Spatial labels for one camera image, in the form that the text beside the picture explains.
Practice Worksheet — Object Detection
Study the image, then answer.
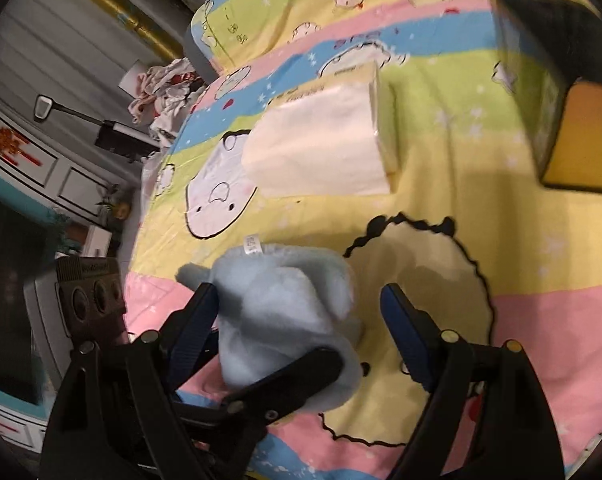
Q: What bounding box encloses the large white tissue pack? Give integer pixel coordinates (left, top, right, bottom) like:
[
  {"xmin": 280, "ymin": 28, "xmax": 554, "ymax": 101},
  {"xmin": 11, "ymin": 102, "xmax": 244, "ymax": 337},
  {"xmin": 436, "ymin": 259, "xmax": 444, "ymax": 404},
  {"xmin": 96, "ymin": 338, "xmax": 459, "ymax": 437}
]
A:
[{"xmin": 241, "ymin": 62, "xmax": 402, "ymax": 198}]

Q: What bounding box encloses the stick vacuum cleaner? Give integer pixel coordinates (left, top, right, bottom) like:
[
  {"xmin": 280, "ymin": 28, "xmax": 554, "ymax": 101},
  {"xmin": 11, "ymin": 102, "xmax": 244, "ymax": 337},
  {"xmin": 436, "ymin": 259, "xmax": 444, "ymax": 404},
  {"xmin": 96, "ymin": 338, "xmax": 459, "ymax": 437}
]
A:
[{"xmin": 33, "ymin": 94, "xmax": 156, "ymax": 163}]

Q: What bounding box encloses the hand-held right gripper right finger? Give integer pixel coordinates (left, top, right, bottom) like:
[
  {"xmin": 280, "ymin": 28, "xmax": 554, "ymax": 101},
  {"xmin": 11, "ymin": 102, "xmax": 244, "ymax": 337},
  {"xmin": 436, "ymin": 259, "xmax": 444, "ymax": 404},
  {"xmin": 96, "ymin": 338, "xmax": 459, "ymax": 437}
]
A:
[{"xmin": 380, "ymin": 282, "xmax": 566, "ymax": 480}]

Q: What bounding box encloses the pile of clothes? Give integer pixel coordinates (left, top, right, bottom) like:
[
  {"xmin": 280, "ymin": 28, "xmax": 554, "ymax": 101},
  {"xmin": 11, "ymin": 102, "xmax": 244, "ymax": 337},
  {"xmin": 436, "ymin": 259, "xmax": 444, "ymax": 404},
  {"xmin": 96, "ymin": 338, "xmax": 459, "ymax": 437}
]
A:
[{"xmin": 127, "ymin": 57, "xmax": 204, "ymax": 148}]

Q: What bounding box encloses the red knot ornament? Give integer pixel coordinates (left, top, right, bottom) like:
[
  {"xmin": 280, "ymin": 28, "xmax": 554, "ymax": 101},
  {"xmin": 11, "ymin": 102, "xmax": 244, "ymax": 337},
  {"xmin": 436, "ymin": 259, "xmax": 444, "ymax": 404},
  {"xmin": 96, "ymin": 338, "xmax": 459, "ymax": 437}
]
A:
[{"xmin": 0, "ymin": 125, "xmax": 42, "ymax": 168}]

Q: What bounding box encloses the cartoon printed blanket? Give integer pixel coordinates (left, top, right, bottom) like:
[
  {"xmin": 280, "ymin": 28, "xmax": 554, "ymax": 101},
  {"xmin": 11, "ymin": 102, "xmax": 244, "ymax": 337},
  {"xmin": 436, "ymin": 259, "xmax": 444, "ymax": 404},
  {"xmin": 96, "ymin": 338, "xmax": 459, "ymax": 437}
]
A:
[{"xmin": 123, "ymin": 0, "xmax": 602, "ymax": 480}]

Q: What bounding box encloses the dark television screen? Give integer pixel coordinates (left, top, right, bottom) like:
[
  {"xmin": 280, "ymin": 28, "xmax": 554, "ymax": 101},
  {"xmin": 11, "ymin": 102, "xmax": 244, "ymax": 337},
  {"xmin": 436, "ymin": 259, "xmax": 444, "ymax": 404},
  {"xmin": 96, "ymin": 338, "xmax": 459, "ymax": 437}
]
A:
[{"xmin": 0, "ymin": 187, "xmax": 49, "ymax": 406}]

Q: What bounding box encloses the light blue plush toy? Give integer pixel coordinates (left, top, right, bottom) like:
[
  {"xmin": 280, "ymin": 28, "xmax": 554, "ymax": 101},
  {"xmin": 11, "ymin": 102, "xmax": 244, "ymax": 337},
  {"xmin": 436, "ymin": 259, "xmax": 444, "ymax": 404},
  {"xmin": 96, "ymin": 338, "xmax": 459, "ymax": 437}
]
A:
[{"xmin": 175, "ymin": 232, "xmax": 364, "ymax": 418}]

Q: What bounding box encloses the white panelled cabinet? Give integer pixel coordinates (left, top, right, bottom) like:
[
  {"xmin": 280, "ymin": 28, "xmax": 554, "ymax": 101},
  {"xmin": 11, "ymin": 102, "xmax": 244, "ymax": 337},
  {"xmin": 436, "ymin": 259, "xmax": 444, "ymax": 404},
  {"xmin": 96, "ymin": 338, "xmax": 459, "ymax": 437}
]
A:
[{"xmin": 0, "ymin": 102, "xmax": 126, "ymax": 226}]

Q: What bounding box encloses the small white drawer unit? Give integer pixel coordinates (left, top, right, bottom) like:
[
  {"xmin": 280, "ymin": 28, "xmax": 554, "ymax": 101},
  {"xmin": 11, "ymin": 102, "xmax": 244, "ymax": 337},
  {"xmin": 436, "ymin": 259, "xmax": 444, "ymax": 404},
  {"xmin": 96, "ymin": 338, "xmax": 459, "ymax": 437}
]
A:
[{"xmin": 83, "ymin": 225, "xmax": 114, "ymax": 261}]

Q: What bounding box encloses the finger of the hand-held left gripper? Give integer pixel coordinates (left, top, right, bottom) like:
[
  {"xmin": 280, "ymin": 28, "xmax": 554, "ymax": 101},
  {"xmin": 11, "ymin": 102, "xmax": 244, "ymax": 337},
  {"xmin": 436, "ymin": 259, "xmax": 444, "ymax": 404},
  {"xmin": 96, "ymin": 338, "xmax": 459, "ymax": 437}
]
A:
[{"xmin": 173, "ymin": 347, "xmax": 342, "ymax": 461}]

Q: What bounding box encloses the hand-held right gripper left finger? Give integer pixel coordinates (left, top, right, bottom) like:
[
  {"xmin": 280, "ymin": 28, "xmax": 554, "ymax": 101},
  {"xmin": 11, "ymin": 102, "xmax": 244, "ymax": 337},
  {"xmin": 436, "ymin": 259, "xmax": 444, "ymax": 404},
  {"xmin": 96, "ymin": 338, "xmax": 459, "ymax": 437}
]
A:
[{"xmin": 40, "ymin": 282, "xmax": 219, "ymax": 480}]

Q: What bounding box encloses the black and yellow box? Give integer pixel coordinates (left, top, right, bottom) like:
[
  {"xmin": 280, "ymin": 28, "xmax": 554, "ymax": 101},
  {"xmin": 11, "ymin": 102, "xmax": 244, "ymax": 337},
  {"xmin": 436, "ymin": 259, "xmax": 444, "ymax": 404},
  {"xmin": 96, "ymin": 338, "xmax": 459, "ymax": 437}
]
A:
[{"xmin": 487, "ymin": 0, "xmax": 602, "ymax": 193}]

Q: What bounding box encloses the potted plant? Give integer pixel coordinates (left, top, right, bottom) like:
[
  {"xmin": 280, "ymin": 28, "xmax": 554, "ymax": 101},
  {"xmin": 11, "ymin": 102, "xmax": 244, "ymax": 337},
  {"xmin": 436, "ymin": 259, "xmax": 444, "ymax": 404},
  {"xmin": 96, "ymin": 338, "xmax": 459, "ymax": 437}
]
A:
[{"xmin": 98, "ymin": 187, "xmax": 134, "ymax": 221}]

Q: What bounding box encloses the gold patterned curtain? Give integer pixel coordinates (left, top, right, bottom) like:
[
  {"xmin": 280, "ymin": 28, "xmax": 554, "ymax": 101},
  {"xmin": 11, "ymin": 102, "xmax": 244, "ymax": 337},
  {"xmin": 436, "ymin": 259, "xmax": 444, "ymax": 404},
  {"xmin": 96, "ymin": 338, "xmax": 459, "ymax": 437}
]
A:
[{"xmin": 41, "ymin": 0, "xmax": 192, "ymax": 61}]

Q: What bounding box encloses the grey rounded object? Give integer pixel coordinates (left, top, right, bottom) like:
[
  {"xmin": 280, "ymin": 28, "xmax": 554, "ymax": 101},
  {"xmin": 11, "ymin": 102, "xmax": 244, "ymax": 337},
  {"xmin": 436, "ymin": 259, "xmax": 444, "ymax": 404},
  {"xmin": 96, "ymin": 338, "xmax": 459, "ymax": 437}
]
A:
[{"xmin": 23, "ymin": 277, "xmax": 74, "ymax": 388}]

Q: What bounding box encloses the grey curtain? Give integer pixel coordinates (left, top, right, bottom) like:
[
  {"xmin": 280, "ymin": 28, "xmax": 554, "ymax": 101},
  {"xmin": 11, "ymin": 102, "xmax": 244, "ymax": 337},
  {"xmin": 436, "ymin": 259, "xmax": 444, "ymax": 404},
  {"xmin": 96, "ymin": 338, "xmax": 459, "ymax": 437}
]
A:
[{"xmin": 0, "ymin": 0, "xmax": 262, "ymax": 111}]

